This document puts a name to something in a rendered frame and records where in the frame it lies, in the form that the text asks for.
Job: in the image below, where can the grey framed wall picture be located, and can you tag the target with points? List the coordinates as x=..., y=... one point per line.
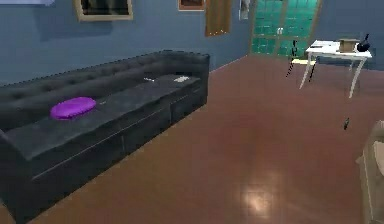
x=244, y=8

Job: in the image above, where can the small orange framed picture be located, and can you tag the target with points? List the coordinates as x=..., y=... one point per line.
x=191, y=4

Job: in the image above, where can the black chair with yellow seat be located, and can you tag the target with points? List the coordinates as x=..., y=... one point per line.
x=295, y=61

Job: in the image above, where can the pale window blind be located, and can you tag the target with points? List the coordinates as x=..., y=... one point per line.
x=26, y=2

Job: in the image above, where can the brown wooden wall panel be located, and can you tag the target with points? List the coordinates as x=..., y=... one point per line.
x=218, y=16

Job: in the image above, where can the green glass paned door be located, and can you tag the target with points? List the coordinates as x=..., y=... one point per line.
x=283, y=30

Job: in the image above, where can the black round pot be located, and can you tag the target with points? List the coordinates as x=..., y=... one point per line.
x=363, y=46

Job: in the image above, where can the purple cushion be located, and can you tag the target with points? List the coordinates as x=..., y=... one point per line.
x=72, y=107

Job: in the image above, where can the black tufted sofa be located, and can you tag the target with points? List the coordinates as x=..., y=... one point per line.
x=100, y=133

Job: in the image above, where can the gold framed dark picture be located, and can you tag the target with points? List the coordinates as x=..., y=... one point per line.
x=103, y=8

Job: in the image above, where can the white table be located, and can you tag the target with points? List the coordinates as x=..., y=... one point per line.
x=330, y=50

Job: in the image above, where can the brown cardboard box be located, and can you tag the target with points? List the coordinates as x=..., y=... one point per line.
x=348, y=44

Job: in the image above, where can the beige armchair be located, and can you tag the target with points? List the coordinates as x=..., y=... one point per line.
x=373, y=173

